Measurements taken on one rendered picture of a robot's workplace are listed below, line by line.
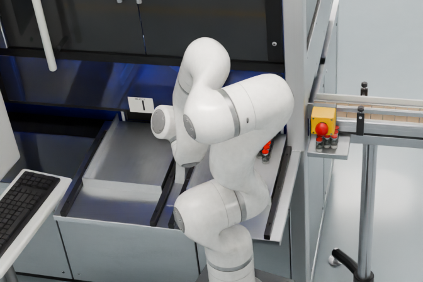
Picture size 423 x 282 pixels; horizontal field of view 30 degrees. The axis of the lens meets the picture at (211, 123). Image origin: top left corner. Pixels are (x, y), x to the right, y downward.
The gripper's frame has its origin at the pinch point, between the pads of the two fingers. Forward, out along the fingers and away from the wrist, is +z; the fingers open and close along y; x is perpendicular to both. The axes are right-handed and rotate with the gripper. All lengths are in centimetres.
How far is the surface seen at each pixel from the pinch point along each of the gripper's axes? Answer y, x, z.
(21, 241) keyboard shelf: -75, -3, -37
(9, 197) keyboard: -83, 14, -36
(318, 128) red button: -8.5, 5.3, 33.7
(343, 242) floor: -86, -7, 114
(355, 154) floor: -94, 39, 150
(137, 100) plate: -46, 33, -3
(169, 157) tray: -49, 14, 6
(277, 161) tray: -26.0, 2.0, 29.8
